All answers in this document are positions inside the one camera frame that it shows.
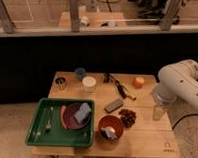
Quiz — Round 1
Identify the dark red plate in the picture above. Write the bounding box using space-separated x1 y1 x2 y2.
62 102 92 129

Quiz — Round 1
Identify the black cable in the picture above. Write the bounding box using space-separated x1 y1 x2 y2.
171 112 198 132

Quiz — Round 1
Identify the small dark glass jar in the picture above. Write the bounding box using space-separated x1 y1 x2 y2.
55 77 67 90

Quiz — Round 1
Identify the orange fruit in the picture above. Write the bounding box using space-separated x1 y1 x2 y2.
132 76 145 89

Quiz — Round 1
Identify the grey rectangular block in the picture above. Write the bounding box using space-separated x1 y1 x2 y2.
104 99 123 113

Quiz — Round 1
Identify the wooden table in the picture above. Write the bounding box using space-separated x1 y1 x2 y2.
32 71 181 158

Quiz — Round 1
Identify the white cup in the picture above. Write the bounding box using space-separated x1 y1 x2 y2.
82 76 96 92

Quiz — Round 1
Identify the dark brown grape bunch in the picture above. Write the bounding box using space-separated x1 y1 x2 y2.
119 109 137 128

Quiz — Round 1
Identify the black handled tool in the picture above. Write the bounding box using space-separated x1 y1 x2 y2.
103 73 137 100

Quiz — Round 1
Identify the blue cup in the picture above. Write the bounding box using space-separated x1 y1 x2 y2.
75 67 86 81

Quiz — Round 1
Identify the white towel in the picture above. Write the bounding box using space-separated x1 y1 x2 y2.
101 126 117 139

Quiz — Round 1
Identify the grey blue sponge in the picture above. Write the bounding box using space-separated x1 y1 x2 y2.
74 103 91 124

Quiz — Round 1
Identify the red brown bowl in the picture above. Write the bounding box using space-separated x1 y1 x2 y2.
98 115 124 141

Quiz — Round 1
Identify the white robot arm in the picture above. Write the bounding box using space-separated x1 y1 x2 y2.
152 59 198 121

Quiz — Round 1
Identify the metal fork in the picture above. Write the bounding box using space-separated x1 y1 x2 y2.
46 106 54 132

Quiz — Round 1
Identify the green plastic tray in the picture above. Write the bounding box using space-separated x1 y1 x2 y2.
26 98 95 148

